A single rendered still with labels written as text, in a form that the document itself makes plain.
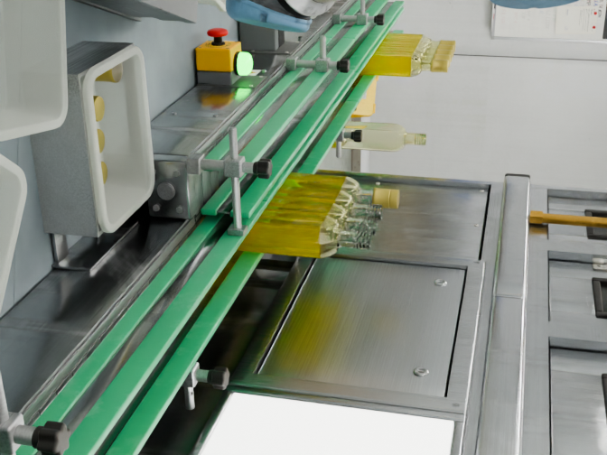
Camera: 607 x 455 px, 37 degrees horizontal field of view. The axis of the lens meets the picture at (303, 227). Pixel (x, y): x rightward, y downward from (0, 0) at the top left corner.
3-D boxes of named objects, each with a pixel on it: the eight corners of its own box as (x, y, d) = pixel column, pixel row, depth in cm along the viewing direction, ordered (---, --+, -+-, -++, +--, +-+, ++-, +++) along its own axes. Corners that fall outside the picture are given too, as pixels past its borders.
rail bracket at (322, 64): (283, 71, 185) (347, 74, 182) (282, 36, 182) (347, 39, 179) (288, 67, 189) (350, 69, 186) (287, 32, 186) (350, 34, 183)
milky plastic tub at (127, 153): (47, 235, 120) (107, 240, 118) (22, 70, 111) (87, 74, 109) (103, 187, 135) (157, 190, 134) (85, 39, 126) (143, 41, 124)
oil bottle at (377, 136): (319, 148, 223) (424, 154, 217) (318, 126, 220) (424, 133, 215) (323, 139, 228) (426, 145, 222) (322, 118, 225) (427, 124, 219)
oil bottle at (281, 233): (210, 249, 147) (337, 261, 143) (208, 218, 145) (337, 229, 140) (220, 235, 152) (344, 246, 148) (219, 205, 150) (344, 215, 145)
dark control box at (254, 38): (238, 50, 195) (275, 51, 193) (236, 13, 192) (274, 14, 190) (248, 41, 203) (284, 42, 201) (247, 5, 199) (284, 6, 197)
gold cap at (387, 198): (376, 196, 161) (400, 198, 160) (372, 211, 159) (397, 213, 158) (374, 183, 158) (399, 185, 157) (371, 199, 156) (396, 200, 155)
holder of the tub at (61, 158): (50, 269, 123) (102, 273, 121) (20, 71, 111) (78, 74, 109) (104, 218, 138) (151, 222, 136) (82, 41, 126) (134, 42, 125)
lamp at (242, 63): (233, 78, 170) (248, 78, 169) (232, 54, 168) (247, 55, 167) (240, 71, 174) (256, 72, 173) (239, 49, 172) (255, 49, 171)
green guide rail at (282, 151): (200, 215, 140) (249, 218, 138) (200, 208, 140) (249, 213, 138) (379, 3, 294) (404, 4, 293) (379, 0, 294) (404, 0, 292)
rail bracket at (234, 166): (191, 233, 137) (270, 240, 134) (182, 127, 130) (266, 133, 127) (198, 225, 139) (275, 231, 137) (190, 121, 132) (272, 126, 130)
